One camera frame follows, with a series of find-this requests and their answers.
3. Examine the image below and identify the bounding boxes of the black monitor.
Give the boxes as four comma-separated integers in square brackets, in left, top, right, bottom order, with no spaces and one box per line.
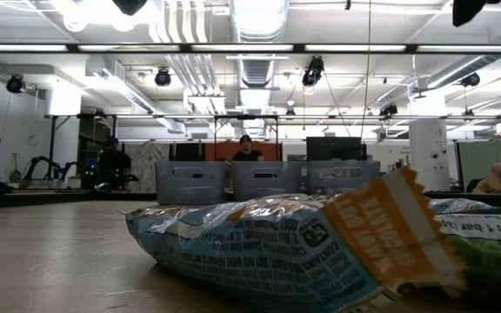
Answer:
[305,136,368,163]

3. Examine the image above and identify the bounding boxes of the person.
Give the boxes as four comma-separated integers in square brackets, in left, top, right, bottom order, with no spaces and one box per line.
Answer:
[231,133,264,163]
[97,137,133,192]
[471,161,501,195]

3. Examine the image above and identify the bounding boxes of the grey tarp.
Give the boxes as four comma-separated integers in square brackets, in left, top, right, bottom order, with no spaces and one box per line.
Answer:
[124,142,171,193]

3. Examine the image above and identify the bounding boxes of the overhead light bar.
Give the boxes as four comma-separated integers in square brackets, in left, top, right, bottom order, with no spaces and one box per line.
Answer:
[0,42,501,55]

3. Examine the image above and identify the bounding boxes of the black metal rack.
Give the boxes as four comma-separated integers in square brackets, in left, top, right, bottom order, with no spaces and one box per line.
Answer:
[43,112,280,192]

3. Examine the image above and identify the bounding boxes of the grey translucent plastic bin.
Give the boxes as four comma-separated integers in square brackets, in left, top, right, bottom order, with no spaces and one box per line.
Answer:
[231,161,304,202]
[154,161,228,206]
[305,160,382,196]

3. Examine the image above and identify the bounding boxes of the white pillar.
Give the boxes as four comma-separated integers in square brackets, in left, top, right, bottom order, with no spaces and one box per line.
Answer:
[408,93,451,193]

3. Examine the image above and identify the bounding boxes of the black ceiling spotlight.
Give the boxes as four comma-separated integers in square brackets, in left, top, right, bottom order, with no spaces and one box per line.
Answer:
[378,102,399,118]
[301,55,325,88]
[5,73,28,95]
[460,72,481,88]
[153,67,172,88]

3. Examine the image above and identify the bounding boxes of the blue granola bar orange end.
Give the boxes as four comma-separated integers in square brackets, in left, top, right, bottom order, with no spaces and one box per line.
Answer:
[124,167,468,313]

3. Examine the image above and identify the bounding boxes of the silver ventilation duct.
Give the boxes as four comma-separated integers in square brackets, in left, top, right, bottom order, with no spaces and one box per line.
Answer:
[229,0,291,88]

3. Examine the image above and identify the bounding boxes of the white ceiling pipes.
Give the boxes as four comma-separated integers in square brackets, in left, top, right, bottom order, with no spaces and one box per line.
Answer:
[148,0,228,115]

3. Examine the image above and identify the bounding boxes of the orange partition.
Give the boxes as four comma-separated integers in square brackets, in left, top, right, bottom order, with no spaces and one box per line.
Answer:
[204,141,283,163]

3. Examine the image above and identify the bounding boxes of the blue-green granola bar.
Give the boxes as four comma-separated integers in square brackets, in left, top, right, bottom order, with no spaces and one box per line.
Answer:
[426,208,501,305]

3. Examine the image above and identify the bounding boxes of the green partition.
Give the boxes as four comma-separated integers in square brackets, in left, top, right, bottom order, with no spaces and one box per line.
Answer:
[457,141,501,183]

